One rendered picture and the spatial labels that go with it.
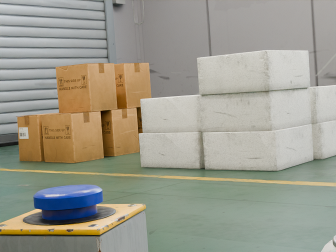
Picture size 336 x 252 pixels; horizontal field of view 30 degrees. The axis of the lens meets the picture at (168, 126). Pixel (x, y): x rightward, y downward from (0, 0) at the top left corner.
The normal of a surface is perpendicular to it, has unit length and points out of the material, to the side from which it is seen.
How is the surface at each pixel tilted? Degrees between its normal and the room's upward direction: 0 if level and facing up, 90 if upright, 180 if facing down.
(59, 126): 90
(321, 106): 90
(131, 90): 90
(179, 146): 90
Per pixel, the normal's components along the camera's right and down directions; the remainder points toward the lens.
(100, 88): 0.78, -0.02
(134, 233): 0.95, -0.05
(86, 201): 0.62, 0.00
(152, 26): -0.65, 0.08
